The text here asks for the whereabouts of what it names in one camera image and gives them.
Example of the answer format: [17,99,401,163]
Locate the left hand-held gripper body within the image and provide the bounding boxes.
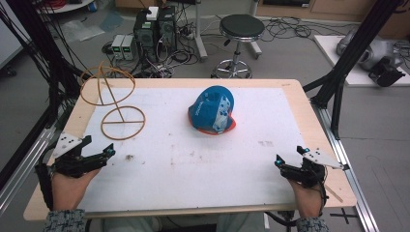
[51,131,99,179]

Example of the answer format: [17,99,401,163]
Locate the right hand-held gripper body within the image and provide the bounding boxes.
[283,150,351,189]

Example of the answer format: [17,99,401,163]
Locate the person's right hand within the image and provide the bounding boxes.
[287,178,324,219]

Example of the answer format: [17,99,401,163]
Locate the person's left hand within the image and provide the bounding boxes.
[50,167,102,213]

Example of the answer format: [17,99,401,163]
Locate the thin wooden stick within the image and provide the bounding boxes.
[323,183,344,204]

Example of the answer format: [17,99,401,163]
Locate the white table mat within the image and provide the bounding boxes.
[77,86,308,214]

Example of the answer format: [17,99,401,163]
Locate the blue cap with orange brim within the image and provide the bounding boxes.
[187,84,237,136]

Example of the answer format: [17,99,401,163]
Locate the white platform board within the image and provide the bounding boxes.
[313,34,410,88]

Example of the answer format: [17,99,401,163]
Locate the grey power supply unit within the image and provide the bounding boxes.
[121,34,138,62]
[110,34,126,61]

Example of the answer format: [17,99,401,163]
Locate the clear plastic sheet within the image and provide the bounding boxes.
[60,18,106,44]

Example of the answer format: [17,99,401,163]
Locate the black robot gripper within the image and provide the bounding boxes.
[367,57,407,88]

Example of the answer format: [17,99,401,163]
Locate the black computer tower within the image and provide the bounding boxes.
[157,5,178,54]
[132,10,160,63]

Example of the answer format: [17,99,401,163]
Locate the grey robot part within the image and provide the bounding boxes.
[336,29,404,73]

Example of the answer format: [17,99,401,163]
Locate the black round stool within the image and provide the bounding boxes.
[210,13,266,79]

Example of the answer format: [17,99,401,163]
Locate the white box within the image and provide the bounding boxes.
[145,6,160,21]

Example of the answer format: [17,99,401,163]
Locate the grey desk leg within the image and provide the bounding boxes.
[192,0,209,63]

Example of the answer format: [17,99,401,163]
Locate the black wrist strap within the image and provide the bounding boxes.
[34,162,55,211]

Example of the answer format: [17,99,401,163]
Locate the wooden wire hat stand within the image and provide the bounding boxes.
[78,60,147,141]

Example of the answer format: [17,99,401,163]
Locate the aluminium rail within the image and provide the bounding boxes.
[309,99,381,232]
[0,126,56,216]

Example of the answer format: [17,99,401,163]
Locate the black frame post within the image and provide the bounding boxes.
[302,0,408,140]
[0,0,85,191]

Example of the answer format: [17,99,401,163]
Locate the tangle of cables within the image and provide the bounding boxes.
[134,22,202,79]

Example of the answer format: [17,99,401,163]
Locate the black floor cables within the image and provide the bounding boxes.
[260,14,357,44]

